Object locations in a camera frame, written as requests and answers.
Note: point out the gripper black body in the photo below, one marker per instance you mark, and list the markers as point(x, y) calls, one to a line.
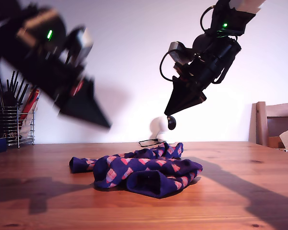
point(201, 74)

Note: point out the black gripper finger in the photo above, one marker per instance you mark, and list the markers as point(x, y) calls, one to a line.
point(196, 97)
point(176, 95)
point(86, 110)

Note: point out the purple pink patterned sock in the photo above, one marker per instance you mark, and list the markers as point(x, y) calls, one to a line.
point(146, 165)
point(79, 165)

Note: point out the red chopstick packet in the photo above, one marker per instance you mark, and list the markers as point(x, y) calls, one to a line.
point(30, 103)

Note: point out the wooden chair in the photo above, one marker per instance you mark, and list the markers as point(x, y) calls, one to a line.
point(258, 124)

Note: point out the black chopstick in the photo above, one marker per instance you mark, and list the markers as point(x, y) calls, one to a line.
point(21, 93)
point(2, 93)
point(15, 83)

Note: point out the black round kitchen utensil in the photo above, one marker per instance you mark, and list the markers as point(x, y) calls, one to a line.
point(10, 98)

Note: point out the cardboard box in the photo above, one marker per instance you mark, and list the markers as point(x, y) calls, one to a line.
point(275, 142)

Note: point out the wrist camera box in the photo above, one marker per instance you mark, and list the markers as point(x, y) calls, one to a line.
point(178, 51)
point(84, 43)

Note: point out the white security camera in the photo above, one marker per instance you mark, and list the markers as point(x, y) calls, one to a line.
point(158, 129)

